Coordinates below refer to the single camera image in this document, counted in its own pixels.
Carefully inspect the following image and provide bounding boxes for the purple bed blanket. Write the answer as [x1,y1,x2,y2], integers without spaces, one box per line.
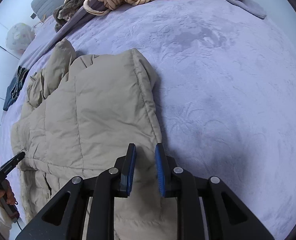
[2,0,296,239]

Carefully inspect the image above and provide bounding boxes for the person's left hand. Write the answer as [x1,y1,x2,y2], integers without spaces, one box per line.
[0,180,16,207]

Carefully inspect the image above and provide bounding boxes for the beige puffer jacket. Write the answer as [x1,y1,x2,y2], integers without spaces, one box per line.
[11,40,177,239]

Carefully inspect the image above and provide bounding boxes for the folded dark blue jeans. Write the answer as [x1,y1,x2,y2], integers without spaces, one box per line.
[3,66,29,111]

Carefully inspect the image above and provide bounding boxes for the brown fuzzy garment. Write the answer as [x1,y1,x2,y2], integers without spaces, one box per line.
[53,0,85,32]

